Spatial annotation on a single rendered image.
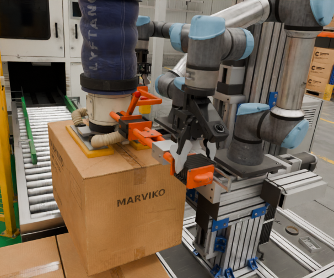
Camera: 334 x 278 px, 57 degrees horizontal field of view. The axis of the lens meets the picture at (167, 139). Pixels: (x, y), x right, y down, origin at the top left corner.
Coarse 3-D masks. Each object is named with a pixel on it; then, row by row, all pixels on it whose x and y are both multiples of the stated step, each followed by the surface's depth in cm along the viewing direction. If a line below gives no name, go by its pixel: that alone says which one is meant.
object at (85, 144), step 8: (72, 128) 130; (72, 136) 125; (80, 136) 122; (88, 136) 122; (80, 144) 116; (88, 144) 115; (88, 152) 109; (96, 152) 110; (104, 152) 111; (112, 152) 113
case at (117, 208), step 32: (64, 128) 137; (64, 160) 118; (96, 160) 108; (128, 160) 109; (64, 192) 127; (96, 192) 99; (128, 192) 106; (160, 192) 113; (96, 224) 103; (128, 224) 111; (160, 224) 119; (96, 256) 108; (128, 256) 116
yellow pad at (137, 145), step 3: (132, 141) 122; (135, 141) 121; (132, 144) 120; (135, 144) 119; (138, 144) 119; (141, 144) 119; (135, 147) 118; (138, 147) 118; (141, 147) 118; (144, 147) 119; (147, 147) 120
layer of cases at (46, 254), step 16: (32, 240) 142; (48, 240) 143; (64, 240) 144; (0, 256) 131; (16, 256) 132; (32, 256) 133; (48, 256) 133; (64, 256) 134; (0, 272) 123; (16, 272) 124; (32, 272) 125; (48, 272) 125; (64, 272) 126; (80, 272) 127; (112, 272) 128; (128, 272) 129; (144, 272) 129; (160, 272) 130
